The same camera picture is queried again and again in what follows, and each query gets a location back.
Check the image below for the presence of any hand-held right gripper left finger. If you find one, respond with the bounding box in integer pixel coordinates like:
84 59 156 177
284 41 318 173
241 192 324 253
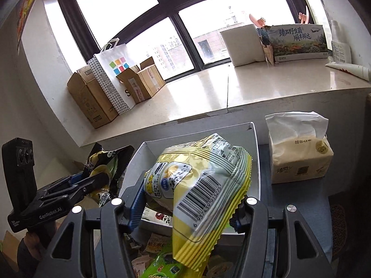
35 177 145 278

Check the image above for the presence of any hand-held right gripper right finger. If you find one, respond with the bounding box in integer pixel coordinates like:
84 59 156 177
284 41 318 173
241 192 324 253
229 195 337 278

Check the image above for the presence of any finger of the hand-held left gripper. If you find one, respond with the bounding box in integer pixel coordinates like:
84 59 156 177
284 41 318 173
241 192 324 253
43 172 92 195
41 172 109 207

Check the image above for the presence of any black and yellow snack packet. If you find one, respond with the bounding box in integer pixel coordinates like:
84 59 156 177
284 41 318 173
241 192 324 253
85 143 135 207

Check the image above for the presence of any yellow striped snack packet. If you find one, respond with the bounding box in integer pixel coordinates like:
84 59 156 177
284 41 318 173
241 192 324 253
143 133 253 268

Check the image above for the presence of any white cardboard box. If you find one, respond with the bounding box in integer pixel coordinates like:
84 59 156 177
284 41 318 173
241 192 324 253
119 122 261 238

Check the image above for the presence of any person's left hand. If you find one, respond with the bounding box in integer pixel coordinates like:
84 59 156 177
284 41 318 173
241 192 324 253
22 232 45 262

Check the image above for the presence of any white and red snack packet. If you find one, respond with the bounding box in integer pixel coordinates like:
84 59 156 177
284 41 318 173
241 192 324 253
141 207 174 227

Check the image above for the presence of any beige snack packet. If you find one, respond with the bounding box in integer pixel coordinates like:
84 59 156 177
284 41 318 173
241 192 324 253
146 233 172 253

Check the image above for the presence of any small pale snack packet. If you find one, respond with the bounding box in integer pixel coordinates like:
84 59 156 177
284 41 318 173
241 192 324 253
131 255 152 278

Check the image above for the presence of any brown cardboard piece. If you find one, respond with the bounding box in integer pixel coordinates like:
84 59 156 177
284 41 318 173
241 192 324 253
0 230 21 267

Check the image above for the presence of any yellow tissue pack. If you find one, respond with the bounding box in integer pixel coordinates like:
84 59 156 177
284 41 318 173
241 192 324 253
264 111 334 184

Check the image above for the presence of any brown woven mat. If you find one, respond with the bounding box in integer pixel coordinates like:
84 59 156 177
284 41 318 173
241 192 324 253
330 204 348 255

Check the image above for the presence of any white dotted paper bag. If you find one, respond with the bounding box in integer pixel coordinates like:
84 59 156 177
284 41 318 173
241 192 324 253
88 38 138 115

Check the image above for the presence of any open brown cardboard box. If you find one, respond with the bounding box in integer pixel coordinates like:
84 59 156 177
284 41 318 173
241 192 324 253
116 56 166 105

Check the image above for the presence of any white foam box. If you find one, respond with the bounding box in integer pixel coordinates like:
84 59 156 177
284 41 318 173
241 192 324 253
220 24 269 67

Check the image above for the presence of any white tube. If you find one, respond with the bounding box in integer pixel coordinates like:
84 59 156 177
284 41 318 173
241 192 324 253
325 61 371 82

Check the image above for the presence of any landscape printed box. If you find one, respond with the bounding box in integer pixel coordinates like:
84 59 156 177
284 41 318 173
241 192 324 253
265 24 329 64

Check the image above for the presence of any white pouch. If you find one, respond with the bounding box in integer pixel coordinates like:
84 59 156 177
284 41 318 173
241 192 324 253
330 20 352 64

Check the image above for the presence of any wall poster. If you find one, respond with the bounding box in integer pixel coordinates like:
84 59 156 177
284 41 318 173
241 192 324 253
16 0 48 50

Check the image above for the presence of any black window frame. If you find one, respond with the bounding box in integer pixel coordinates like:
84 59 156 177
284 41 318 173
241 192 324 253
43 0 331 82

